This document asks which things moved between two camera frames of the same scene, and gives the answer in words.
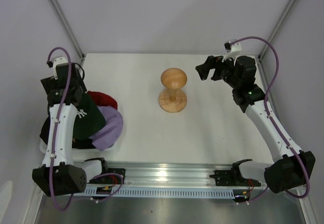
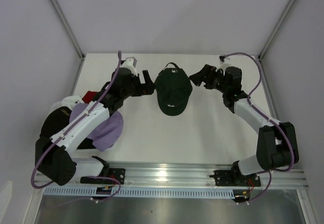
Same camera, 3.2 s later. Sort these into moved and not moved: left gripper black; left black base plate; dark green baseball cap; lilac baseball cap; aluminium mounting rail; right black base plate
Moved: left gripper black; dark green baseball cap
Not moved: right black base plate; lilac baseball cap; left black base plate; aluminium mounting rail
